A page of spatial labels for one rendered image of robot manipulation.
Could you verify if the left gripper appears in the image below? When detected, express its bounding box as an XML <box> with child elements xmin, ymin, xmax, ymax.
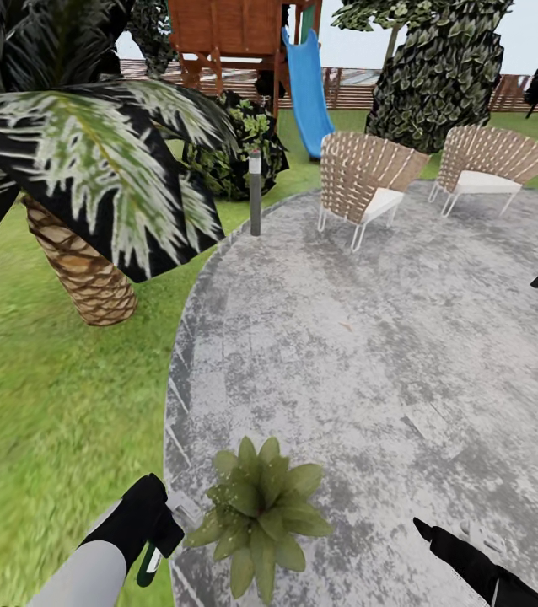
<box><xmin>146</xmin><ymin>513</ymin><xmax>185</xmax><ymax>559</ymax></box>

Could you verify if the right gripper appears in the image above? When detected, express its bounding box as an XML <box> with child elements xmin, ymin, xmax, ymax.
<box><xmin>413</xmin><ymin>518</ymin><xmax>489</xmax><ymax>586</ymax></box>

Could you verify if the insectifuge atomizer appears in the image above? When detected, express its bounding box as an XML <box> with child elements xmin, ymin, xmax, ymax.
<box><xmin>137</xmin><ymin>544</ymin><xmax>163</xmax><ymax>588</ymax></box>

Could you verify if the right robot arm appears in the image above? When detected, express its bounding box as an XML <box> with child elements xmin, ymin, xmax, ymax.
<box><xmin>413</xmin><ymin>518</ymin><xmax>538</xmax><ymax>607</ymax></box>

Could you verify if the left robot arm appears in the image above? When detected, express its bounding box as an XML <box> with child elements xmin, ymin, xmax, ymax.
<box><xmin>24</xmin><ymin>473</ymin><xmax>204</xmax><ymax>607</ymax></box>

